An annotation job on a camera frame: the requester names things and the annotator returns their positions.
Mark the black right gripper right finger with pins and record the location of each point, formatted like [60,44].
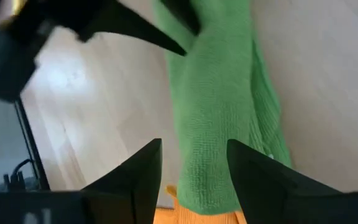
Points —
[275,199]

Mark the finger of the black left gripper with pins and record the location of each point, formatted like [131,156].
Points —
[120,18]
[185,15]

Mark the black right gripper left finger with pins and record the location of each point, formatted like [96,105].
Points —
[120,199]

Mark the green microfiber towel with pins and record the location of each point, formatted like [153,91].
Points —
[216,109]

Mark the orange microfiber towel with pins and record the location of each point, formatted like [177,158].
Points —
[197,219]

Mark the black aluminium table frame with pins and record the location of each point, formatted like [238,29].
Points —
[33,149]

